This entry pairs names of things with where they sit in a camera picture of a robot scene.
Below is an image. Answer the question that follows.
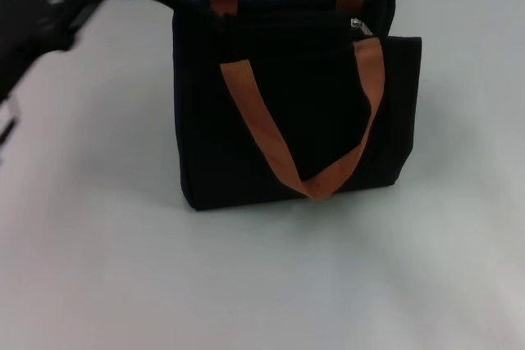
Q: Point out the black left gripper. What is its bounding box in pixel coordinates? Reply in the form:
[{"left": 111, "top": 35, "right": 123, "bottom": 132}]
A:
[{"left": 0, "top": 0, "right": 118, "bottom": 101}]

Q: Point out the black bag with orange handles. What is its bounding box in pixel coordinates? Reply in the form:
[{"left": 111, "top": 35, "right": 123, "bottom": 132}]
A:
[{"left": 98, "top": 0, "right": 423, "bottom": 212}]

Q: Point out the silver zipper pull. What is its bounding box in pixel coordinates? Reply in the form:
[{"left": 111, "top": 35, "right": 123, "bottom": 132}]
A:
[{"left": 349, "top": 16, "right": 375, "bottom": 39}]

